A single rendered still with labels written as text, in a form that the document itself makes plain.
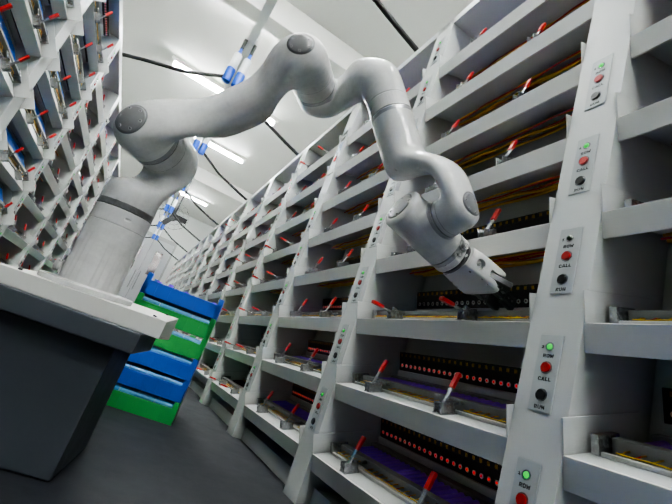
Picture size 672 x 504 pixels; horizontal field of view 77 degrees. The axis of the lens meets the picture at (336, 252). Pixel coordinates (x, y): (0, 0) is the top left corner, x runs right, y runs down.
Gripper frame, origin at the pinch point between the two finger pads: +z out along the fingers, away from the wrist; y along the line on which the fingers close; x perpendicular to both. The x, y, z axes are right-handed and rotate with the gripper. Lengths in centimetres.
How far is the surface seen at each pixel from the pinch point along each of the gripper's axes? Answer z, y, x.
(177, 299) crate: -43, 107, 27
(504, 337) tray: -4.3, -9.1, 11.3
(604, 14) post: -21, -18, -59
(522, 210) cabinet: 5.6, 11.5, -33.9
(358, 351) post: 1.2, 45.8, 16.0
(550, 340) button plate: -5.5, -19.3, 11.9
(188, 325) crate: -34, 106, 32
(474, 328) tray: -4.9, -1.7, 10.0
